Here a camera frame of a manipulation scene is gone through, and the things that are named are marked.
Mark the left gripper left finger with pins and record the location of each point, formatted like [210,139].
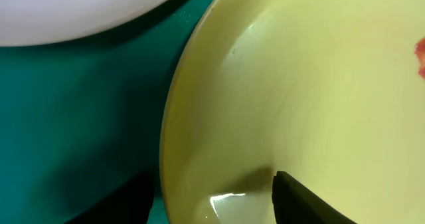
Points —
[129,204]

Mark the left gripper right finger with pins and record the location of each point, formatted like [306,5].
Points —
[296,204]

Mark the yellow plate with food scrap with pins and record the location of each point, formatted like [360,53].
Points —
[326,90]

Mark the white plate with red stain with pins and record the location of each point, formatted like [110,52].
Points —
[38,22]

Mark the teal plastic tray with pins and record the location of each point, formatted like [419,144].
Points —
[79,118]

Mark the orange food scrap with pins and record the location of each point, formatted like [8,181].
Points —
[419,52]

